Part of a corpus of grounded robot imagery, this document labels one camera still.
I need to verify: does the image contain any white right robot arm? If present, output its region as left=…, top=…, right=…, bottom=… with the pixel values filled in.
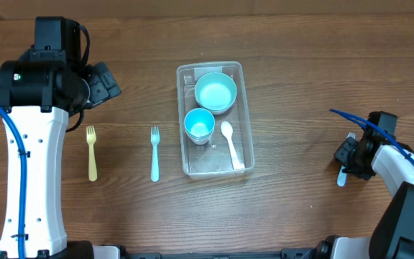
left=311, top=145, right=414, bottom=258

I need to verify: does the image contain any light blue plastic fork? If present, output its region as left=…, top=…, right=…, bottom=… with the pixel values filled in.
left=337, top=132, right=356, bottom=187
left=150, top=126, right=160, bottom=183

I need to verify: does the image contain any pink plastic spoon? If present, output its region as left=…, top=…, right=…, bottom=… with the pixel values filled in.
left=221, top=121, right=244, bottom=170

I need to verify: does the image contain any teal plastic bowl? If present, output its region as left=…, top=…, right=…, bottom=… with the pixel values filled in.
left=195, top=72, right=237, bottom=99

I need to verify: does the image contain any blue plastic bowl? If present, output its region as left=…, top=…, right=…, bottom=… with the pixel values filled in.
left=195, top=96, right=236, bottom=110

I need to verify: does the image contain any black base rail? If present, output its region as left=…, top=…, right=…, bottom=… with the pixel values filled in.
left=91, top=242, right=323, bottom=259

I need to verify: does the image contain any blue plastic cup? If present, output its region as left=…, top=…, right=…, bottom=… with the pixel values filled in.
left=184, top=108, right=215, bottom=139

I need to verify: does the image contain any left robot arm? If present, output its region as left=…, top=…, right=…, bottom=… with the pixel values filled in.
left=0, top=46, right=122, bottom=258

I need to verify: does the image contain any yellow plastic fork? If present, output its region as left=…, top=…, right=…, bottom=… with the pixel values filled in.
left=86, top=126, right=98, bottom=181

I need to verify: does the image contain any pink plastic cup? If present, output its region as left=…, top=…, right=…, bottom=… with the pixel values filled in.
left=191, top=139, right=210, bottom=145

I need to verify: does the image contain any green plastic cup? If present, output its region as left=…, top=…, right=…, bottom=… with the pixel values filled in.
left=186, top=132, right=211, bottom=140

